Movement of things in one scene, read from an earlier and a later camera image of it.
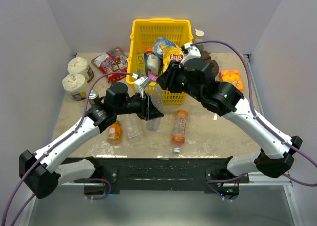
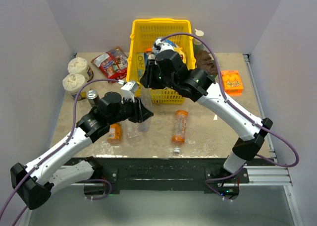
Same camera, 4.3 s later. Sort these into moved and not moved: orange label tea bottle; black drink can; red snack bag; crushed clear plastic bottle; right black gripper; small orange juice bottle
Moved: right black gripper; crushed clear plastic bottle
Not moved: small orange juice bottle; orange label tea bottle; red snack bag; black drink can
